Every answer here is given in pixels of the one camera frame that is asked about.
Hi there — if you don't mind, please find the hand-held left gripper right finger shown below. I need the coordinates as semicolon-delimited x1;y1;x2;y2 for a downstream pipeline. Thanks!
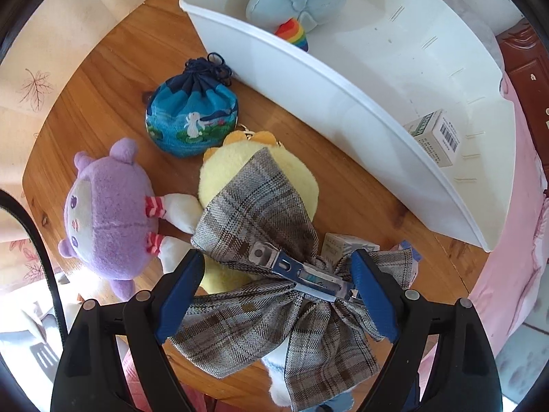
349;249;503;412

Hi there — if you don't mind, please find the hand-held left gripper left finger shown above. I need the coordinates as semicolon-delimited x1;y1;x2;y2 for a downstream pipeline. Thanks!
50;249;207;412

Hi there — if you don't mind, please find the pink blue packet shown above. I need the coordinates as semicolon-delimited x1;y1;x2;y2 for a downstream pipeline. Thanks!
392;240;424;288

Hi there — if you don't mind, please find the small beige box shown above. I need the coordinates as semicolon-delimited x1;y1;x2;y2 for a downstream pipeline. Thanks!
323;232;380;267

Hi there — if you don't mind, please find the purple plush toy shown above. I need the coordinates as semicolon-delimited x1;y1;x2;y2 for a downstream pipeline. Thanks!
59;138;202;301

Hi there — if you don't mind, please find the plaid bow hair clip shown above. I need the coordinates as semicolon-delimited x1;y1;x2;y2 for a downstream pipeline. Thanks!
171;149;423;410

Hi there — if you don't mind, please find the yellow plush toy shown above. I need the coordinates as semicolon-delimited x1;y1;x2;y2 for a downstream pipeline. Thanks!
198;131;320;297

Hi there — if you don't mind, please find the blue drawstring pouch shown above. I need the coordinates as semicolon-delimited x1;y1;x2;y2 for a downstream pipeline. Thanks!
145;53;240;158

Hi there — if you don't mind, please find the white plastic bin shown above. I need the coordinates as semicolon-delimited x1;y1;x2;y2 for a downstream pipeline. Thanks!
179;0;515;253

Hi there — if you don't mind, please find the pink striped cloth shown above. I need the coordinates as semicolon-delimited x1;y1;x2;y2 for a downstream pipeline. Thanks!
122;347;207;412

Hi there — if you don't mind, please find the pink bed sheet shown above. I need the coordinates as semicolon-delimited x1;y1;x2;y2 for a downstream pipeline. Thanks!
469;69;549;361

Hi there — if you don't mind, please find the grey white object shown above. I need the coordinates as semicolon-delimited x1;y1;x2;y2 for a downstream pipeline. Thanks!
0;296;82;380

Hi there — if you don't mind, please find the green white medicine box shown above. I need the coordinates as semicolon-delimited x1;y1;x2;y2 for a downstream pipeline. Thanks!
403;109;462;168

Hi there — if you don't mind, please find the leaf print curtain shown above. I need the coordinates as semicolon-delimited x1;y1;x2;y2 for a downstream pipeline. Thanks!
0;0;198;284

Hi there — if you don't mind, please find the wooden headboard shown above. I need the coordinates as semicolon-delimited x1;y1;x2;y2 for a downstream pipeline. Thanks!
495;21;549;198

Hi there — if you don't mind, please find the blue pony plush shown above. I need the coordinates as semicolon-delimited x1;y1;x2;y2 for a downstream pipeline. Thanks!
246;0;348;53

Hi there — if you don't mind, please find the black cable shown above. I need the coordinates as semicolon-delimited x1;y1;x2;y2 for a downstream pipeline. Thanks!
0;189;69;344

